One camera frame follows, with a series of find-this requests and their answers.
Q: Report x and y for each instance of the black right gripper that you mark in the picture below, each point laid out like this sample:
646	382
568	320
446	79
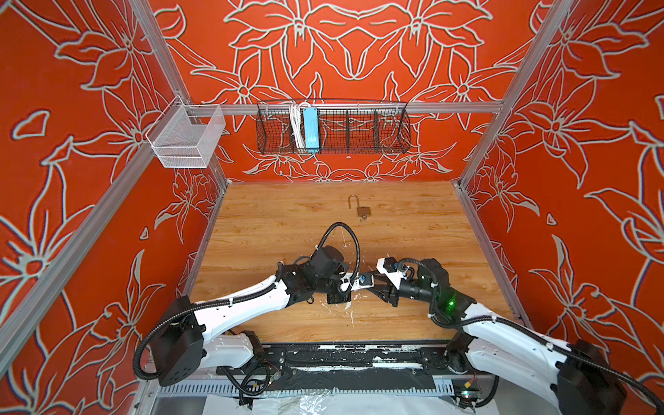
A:
386	294

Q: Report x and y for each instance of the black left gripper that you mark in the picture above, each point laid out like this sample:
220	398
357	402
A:
340	296

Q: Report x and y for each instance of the brass padlock with steel shackle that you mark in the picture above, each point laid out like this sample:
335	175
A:
362	212

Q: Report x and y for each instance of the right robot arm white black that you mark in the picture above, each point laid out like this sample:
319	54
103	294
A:
575	378

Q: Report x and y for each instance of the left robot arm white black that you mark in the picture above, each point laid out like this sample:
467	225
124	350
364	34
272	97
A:
191	335

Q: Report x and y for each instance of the light blue box in basket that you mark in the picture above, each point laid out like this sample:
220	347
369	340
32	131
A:
311	129

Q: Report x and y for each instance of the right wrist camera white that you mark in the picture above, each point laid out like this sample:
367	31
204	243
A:
390	269

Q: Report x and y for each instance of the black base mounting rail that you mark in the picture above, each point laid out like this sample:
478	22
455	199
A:
418	367

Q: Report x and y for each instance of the black wire wall basket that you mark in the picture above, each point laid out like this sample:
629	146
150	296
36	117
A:
346	127

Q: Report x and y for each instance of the white wire mesh basket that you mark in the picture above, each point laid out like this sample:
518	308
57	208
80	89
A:
186	136

